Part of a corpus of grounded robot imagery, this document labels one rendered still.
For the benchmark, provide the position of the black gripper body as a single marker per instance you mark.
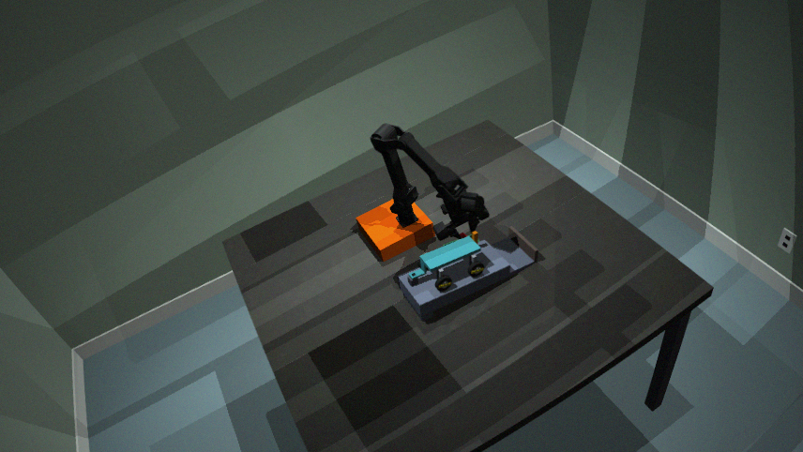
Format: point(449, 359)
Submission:
point(458, 218)

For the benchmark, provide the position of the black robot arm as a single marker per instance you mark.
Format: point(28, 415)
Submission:
point(444, 180)

